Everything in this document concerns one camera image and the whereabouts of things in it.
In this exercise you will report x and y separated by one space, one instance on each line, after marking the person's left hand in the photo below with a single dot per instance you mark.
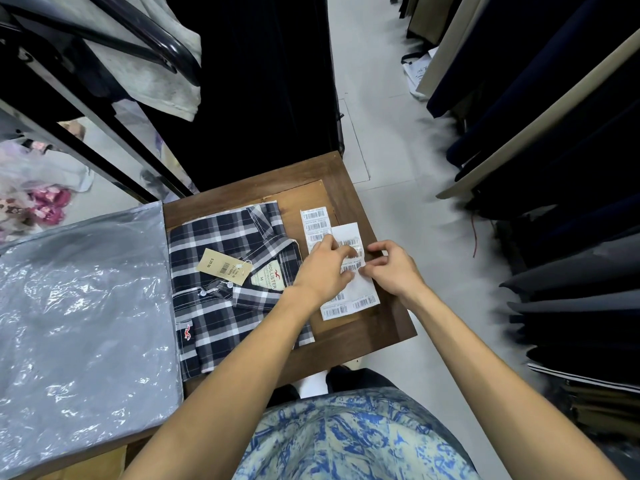
315 274

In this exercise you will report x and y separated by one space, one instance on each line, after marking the person's right hand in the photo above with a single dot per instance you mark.
397 272

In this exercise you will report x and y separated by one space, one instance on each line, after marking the person's right thumb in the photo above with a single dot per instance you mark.
374 273

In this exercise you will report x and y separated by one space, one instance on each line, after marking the person's left thumb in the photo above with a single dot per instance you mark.
346 280

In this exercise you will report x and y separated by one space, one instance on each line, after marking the white barcode label sheet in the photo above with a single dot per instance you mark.
357 299

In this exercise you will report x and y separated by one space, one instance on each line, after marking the person's right forearm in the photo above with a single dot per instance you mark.
500 389

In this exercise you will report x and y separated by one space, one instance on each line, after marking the person's left forearm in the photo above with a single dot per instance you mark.
225 384

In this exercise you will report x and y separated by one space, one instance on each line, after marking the small brown wooden table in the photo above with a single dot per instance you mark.
365 334

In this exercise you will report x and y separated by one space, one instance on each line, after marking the narrow white barcode label strip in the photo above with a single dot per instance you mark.
316 220

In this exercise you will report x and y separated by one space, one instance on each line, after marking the person's dark trousers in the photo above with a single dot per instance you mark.
360 378

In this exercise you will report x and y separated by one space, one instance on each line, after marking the folded navy plaid shirt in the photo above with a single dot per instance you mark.
225 314

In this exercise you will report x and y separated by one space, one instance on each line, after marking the tan paper price tag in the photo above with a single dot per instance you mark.
217 264

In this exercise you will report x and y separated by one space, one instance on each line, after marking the blue patterned shirt of person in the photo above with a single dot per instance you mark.
360 439

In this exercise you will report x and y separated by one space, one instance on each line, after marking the white printed paper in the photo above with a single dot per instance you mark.
419 74

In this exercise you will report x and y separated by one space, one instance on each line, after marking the row of dark hanging garments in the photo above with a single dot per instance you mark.
560 169

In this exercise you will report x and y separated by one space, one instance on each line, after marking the black hanging garment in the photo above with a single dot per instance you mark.
260 84

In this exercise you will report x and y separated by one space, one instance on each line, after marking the grey plastic garment bag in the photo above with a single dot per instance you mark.
85 334

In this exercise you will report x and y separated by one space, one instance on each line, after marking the grey white hanging garment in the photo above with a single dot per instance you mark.
150 79

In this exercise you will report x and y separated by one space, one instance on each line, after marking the clear bag with pink items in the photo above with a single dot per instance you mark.
35 194

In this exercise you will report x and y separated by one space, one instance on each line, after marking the black metal clothes rack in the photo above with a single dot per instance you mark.
100 24

